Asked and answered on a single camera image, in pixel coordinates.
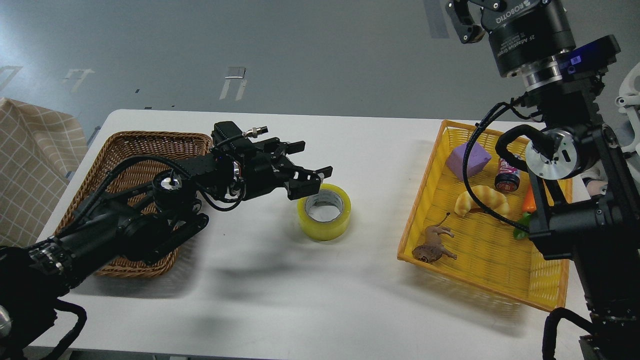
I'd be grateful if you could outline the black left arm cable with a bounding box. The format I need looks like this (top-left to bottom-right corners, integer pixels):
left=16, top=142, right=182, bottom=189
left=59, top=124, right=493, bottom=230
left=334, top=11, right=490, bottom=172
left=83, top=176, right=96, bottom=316
left=100, top=155, right=251, bottom=213

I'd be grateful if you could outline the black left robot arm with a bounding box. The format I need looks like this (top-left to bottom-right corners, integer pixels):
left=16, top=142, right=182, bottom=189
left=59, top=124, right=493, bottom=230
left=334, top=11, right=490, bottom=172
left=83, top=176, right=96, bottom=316
left=0, top=121, right=333, bottom=360

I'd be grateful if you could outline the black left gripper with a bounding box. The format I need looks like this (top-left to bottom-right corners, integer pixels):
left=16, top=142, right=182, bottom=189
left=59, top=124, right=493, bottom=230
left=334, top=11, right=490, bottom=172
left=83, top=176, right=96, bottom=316
left=235, top=137, right=334, bottom=201

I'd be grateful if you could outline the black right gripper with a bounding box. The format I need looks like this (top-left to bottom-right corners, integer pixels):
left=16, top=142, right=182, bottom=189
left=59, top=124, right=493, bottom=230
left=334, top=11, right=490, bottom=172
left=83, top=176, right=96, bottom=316
left=446, top=0, right=576, bottom=78

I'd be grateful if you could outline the beige checkered cloth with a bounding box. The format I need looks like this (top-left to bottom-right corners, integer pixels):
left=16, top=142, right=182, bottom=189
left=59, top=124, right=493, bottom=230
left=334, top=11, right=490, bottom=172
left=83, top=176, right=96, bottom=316
left=0, top=97, right=88, bottom=248

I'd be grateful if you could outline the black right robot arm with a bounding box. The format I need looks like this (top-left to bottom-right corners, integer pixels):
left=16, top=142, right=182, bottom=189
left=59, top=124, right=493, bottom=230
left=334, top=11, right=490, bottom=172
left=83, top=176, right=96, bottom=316
left=446, top=0, right=640, bottom=360

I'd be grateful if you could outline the toy croissant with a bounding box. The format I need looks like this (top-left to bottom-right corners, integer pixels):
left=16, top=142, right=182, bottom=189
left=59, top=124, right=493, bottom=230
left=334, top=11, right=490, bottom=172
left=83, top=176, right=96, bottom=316
left=454, top=185, right=511, bottom=218

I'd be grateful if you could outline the brown toy lion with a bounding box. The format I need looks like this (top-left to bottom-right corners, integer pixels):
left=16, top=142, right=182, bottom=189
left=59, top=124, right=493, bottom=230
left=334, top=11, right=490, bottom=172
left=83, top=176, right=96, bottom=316
left=411, top=212, right=458, bottom=264

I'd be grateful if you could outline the brown wicker basket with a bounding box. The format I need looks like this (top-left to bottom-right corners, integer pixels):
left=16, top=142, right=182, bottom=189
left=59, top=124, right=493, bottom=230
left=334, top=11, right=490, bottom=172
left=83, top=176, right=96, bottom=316
left=54, top=131, right=214, bottom=279

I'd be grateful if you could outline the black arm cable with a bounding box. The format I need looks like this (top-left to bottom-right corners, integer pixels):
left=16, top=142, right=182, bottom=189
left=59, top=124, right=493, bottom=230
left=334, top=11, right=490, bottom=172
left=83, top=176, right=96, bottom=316
left=461, top=97, right=543, bottom=236
left=100, top=155, right=251, bottom=213

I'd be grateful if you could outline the purple foam cube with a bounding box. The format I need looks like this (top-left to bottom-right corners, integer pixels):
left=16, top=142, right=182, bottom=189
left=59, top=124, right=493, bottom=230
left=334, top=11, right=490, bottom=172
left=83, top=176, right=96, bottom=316
left=445, top=142, right=493, bottom=182

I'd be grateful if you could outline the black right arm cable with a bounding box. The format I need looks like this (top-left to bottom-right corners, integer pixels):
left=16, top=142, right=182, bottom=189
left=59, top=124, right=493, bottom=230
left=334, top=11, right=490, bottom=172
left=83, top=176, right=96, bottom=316
left=461, top=97, right=543, bottom=236

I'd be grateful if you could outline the small jam jar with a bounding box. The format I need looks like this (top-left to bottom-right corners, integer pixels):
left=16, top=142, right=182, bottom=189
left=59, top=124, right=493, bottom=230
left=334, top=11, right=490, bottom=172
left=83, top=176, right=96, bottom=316
left=494, top=157, right=521, bottom=193

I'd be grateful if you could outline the yellow plastic basket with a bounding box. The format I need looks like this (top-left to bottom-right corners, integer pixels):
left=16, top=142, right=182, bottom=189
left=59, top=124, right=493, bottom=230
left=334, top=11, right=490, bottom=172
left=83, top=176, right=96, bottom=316
left=397, top=120, right=570, bottom=312

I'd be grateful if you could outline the orange toy carrot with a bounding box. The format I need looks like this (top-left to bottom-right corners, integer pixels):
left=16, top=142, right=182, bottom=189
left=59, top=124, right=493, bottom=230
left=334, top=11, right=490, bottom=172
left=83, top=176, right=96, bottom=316
left=512, top=184, right=537, bottom=240

